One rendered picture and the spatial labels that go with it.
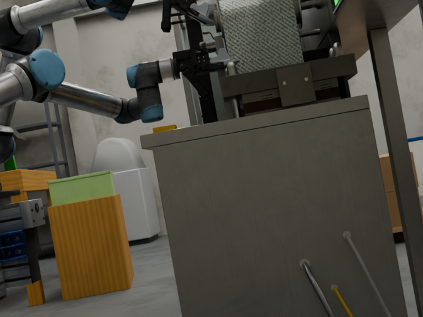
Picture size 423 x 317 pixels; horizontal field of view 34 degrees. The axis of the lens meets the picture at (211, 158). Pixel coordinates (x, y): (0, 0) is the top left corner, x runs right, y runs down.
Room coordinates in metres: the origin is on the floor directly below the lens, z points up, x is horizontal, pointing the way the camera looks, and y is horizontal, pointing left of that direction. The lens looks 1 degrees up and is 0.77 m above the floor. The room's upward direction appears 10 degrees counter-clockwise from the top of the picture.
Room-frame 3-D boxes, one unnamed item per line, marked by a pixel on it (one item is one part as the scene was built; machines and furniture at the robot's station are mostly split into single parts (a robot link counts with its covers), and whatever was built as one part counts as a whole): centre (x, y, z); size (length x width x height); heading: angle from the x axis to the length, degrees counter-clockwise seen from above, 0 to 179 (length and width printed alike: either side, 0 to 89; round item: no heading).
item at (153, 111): (2.25, 0.18, 1.01); 0.11 x 0.08 x 0.11; 41
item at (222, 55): (2.20, -0.10, 1.11); 0.09 x 0.03 x 0.06; 78
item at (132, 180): (9.06, 1.25, 0.70); 0.79 x 0.67 x 1.41; 86
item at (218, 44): (2.32, -0.08, 1.05); 0.06 x 0.05 x 0.31; 87
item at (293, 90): (2.01, -0.28, 0.97); 0.10 x 0.03 x 0.11; 87
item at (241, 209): (3.22, -0.21, 0.43); 2.52 x 0.64 x 0.86; 177
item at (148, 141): (3.22, -0.19, 0.88); 2.52 x 0.66 x 0.04; 177
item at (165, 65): (2.24, 0.09, 1.11); 0.08 x 0.05 x 0.08; 177
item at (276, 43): (2.22, -0.23, 1.11); 0.23 x 0.01 x 0.18; 87
